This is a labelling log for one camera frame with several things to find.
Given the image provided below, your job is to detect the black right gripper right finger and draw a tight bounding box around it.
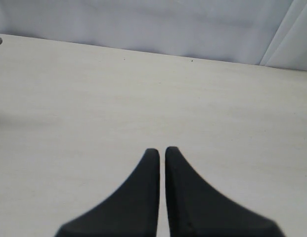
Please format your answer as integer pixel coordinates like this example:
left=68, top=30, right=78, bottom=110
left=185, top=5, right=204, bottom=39
left=165, top=147, right=284, bottom=237

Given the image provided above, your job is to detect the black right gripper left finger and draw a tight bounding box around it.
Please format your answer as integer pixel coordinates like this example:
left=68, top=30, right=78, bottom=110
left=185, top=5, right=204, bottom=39
left=56, top=148, right=160, bottom=237

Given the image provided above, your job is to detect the white curtain backdrop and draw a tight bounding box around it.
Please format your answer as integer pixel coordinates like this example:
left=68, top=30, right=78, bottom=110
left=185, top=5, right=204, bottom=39
left=0, top=0, right=307, bottom=71

